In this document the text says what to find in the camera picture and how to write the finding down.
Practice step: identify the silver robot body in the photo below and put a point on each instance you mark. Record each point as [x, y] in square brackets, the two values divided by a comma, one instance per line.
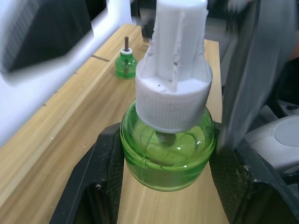
[278, 142]

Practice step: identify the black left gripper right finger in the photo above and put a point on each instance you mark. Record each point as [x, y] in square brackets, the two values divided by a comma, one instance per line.
[247, 186]

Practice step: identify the green liquid bottle brown wick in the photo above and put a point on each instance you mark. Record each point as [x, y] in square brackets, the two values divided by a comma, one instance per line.
[126, 66]

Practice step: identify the white power strip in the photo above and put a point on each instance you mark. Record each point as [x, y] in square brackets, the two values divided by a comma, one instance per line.
[35, 93]

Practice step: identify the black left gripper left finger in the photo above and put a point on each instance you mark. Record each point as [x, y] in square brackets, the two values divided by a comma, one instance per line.
[98, 177]

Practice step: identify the green liquid bottle white cap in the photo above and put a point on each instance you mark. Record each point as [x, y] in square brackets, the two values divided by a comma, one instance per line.
[170, 112]

